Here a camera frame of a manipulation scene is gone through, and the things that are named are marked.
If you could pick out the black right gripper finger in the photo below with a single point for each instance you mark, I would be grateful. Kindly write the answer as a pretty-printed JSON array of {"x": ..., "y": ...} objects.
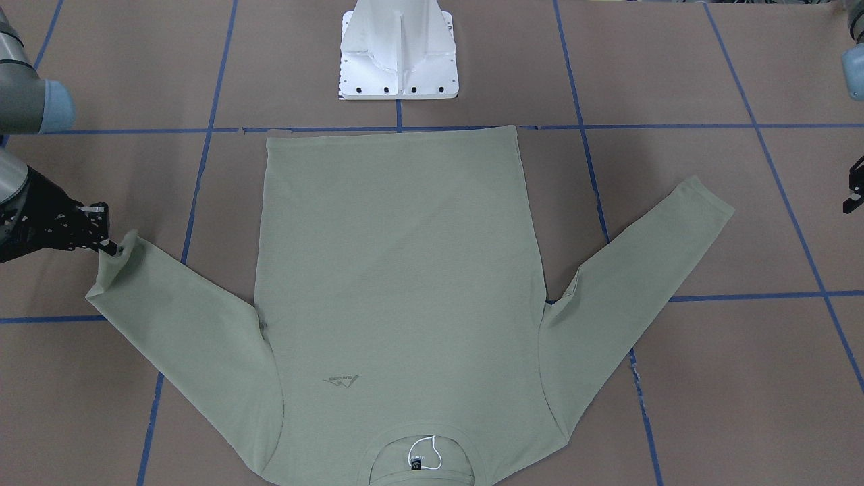
[{"x": 94, "y": 229}]

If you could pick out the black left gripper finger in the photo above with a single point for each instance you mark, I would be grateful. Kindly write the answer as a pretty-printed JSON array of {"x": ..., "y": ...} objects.
[{"x": 855, "y": 186}]

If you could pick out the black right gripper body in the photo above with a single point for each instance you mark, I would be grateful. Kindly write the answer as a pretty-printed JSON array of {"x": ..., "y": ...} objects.
[{"x": 35, "y": 217}]

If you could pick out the olive green long-sleeve shirt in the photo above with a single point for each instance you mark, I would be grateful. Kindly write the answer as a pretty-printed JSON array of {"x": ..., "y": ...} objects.
[{"x": 401, "y": 333}]

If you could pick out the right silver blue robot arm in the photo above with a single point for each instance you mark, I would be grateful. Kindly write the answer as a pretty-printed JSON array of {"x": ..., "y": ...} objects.
[{"x": 29, "y": 105}]

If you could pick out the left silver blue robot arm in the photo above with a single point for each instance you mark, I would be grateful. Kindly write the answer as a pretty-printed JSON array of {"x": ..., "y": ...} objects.
[{"x": 852, "y": 66}]

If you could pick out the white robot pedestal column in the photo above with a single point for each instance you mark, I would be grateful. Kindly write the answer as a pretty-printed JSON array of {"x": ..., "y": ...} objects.
[{"x": 398, "y": 51}]

